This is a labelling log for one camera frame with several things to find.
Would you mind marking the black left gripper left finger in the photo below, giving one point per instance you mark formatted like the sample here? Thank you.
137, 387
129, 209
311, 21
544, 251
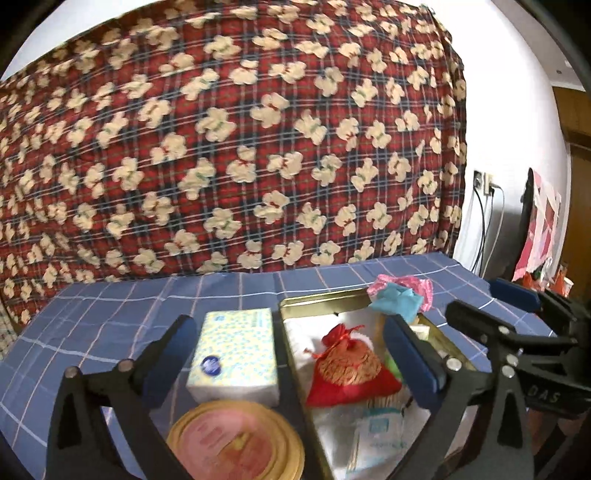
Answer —
80, 445

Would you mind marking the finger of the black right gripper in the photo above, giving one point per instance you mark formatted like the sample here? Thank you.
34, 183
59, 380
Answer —
501, 338
521, 295

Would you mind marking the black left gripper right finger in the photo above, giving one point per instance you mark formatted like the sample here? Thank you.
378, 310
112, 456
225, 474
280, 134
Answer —
499, 442

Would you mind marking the white foam block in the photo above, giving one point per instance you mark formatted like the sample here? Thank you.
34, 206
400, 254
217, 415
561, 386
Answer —
421, 331

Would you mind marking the cotton swab bag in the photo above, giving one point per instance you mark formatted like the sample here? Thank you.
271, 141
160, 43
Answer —
378, 436

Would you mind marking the pink white knitted sock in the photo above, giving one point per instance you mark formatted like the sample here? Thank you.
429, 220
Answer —
420, 286

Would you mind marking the red gold drawstring pouch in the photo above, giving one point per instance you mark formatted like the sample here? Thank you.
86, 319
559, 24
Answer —
348, 370

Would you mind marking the teal cloth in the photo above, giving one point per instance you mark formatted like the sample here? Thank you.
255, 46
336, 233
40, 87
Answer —
395, 300

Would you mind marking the pink patterned cloth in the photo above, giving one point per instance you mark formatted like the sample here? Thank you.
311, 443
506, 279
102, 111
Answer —
538, 224

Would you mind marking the green packet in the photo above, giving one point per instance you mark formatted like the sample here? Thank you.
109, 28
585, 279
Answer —
392, 366

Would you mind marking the gold metal tin box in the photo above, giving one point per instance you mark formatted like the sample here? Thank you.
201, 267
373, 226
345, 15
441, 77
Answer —
332, 440

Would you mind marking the blue plaid tablecloth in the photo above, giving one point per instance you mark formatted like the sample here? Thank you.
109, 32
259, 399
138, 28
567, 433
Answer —
93, 326

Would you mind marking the round orange tin lid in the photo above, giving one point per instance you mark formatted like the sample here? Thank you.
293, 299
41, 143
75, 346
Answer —
236, 440

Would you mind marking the yellow patterned tissue pack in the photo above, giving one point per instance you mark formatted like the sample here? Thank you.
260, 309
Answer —
235, 359

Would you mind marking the red plaid bear blanket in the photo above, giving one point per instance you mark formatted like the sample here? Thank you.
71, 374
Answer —
195, 137

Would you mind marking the wall power socket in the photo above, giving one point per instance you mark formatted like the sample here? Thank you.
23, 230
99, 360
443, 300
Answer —
482, 182

